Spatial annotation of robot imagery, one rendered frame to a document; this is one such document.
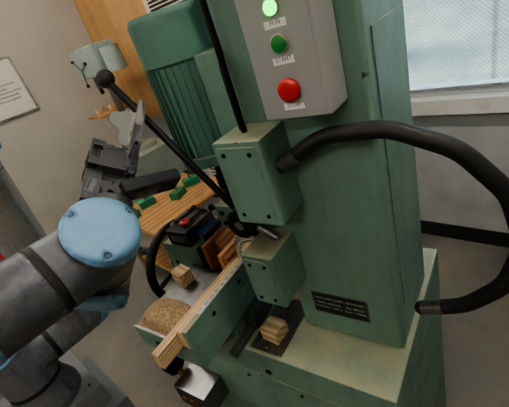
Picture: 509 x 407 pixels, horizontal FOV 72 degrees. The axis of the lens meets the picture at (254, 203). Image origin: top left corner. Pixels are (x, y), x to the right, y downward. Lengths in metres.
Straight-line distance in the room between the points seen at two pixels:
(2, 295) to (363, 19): 0.50
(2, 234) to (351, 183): 0.81
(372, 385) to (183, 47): 0.72
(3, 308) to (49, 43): 3.55
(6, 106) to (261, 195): 3.28
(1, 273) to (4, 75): 3.32
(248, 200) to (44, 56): 3.40
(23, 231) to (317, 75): 0.81
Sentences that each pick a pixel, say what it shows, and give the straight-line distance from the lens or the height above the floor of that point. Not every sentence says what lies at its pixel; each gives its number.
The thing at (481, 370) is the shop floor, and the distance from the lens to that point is 1.79.
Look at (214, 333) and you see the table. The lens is 0.83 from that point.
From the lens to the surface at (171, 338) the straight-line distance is 0.79.
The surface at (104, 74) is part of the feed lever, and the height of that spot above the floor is 1.43.
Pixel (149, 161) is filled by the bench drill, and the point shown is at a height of 0.64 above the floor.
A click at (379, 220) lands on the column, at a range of 0.60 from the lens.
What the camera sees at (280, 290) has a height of 1.01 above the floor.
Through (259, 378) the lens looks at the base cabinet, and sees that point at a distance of 0.97.
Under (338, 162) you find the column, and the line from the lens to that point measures 0.56.
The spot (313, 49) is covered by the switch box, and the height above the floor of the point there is 1.40.
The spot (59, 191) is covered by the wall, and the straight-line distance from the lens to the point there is 3.83.
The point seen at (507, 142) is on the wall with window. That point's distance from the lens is 2.03.
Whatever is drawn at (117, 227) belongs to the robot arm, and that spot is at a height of 1.29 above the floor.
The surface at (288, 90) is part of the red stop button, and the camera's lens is 0.47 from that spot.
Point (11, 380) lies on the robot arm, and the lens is 1.24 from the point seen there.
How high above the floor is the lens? 1.46
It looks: 28 degrees down
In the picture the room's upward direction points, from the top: 19 degrees counter-clockwise
